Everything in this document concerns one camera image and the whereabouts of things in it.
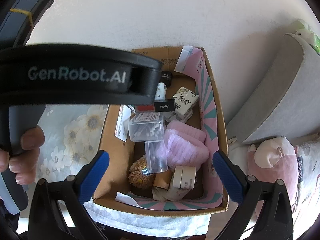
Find clear plastic box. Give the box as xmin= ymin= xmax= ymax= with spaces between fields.
xmin=144 ymin=140 xmax=168 ymax=173

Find small wooden bottle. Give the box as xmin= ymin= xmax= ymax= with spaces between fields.
xmin=153 ymin=170 xmax=172 ymax=190

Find clear cotton swab box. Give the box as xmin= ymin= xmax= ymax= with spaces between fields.
xmin=128 ymin=112 xmax=165 ymax=142

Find white floral small box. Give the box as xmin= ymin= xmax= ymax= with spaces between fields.
xmin=172 ymin=87 xmax=199 ymax=119

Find black lipstick box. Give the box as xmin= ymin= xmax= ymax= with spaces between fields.
xmin=134 ymin=99 xmax=176 ymax=112

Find white patterned tube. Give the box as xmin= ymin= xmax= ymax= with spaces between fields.
xmin=155 ymin=82 xmax=167 ymax=101

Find black round cap bottle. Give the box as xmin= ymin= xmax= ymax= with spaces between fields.
xmin=159 ymin=70 xmax=173 ymax=88

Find person's left hand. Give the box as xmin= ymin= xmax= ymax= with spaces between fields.
xmin=0 ymin=126 xmax=45 ymax=185

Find pink plush pillow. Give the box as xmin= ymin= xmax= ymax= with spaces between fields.
xmin=247 ymin=137 xmax=298 ymax=209

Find white shipping label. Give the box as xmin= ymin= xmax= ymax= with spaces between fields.
xmin=114 ymin=105 xmax=131 ymax=142

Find brown cardboard box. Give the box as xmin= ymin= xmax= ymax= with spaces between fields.
xmin=91 ymin=45 xmax=230 ymax=217

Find white printed pillow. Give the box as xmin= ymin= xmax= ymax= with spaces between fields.
xmin=290 ymin=135 xmax=320 ymax=221

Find white cloth under box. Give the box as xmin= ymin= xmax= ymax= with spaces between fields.
xmin=84 ymin=200 xmax=211 ymax=238

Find grey padded headboard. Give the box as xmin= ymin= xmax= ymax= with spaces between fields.
xmin=226 ymin=33 xmax=319 ymax=144

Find green white item on headboard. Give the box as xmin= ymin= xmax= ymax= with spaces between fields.
xmin=291 ymin=20 xmax=320 ymax=54

